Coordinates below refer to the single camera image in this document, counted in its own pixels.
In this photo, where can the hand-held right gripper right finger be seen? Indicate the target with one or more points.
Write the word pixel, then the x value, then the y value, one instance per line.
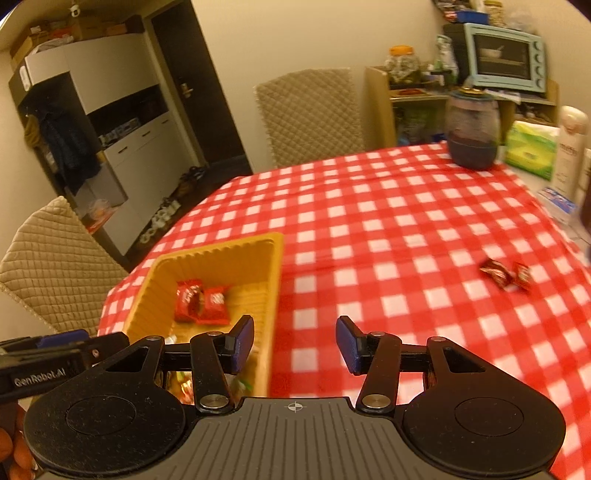
pixel 346 342

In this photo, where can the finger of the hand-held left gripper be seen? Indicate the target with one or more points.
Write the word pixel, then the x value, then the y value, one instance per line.
pixel 60 340

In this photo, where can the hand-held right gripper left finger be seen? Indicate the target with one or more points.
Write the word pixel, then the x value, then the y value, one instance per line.
pixel 242 342

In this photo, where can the small green candy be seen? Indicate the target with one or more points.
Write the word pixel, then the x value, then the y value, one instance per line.
pixel 240 386

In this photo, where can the large red snack packet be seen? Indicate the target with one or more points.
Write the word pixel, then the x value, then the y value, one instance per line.
pixel 187 300
pixel 214 304

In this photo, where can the yellow plastic basket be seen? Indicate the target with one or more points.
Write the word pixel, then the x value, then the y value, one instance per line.
pixel 258 277

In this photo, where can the small dark red candy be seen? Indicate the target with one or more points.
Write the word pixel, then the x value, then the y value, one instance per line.
pixel 522 277
pixel 496 272

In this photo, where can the clear jar of snacks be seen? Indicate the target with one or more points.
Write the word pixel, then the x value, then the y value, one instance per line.
pixel 494 14

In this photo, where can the person's left hand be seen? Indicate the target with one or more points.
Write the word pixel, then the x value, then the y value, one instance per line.
pixel 11 447

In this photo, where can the beige quilted chair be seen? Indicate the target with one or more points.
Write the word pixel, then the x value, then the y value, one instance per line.
pixel 51 267

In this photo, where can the red white cartoon snack packet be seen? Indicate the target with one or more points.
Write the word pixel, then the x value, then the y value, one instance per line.
pixel 182 386

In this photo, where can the red white checkered tablecloth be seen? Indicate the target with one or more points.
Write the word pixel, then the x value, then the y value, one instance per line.
pixel 392 221

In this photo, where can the red white bag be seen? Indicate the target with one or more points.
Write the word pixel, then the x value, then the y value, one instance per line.
pixel 99 214

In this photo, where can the black white patterned shoes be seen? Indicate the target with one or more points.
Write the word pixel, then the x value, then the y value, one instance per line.
pixel 159 221

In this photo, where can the dark shoes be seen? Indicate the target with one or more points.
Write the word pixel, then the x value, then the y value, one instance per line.
pixel 191 181

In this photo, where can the dark hanging jacket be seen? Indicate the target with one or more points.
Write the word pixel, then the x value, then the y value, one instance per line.
pixel 64 147

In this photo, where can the white and dark cabinet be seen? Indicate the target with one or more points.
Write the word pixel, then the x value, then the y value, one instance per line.
pixel 134 147

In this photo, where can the quilted chair back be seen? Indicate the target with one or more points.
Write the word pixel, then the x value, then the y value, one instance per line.
pixel 309 120

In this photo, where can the wooden shelf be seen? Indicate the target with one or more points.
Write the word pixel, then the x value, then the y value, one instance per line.
pixel 378 110

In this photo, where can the dark glass jar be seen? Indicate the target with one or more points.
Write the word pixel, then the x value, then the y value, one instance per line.
pixel 473 134

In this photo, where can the dark door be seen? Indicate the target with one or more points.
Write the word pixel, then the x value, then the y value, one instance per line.
pixel 203 92

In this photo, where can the blue white small box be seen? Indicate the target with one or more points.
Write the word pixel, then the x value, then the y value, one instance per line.
pixel 559 205

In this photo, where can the green tissue pack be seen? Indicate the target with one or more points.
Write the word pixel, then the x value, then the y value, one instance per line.
pixel 531 150

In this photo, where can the glass jar with orange lid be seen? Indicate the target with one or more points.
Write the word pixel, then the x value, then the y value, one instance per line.
pixel 404 64

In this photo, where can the white rabbit print bottle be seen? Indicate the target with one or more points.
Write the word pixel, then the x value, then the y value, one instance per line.
pixel 572 152

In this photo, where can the green white plastic bag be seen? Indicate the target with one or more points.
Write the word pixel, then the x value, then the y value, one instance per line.
pixel 447 60

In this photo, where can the brown cardboard box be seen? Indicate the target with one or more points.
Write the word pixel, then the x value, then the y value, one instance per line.
pixel 104 26

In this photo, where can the light blue toaster oven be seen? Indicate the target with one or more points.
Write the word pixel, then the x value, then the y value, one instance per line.
pixel 503 57

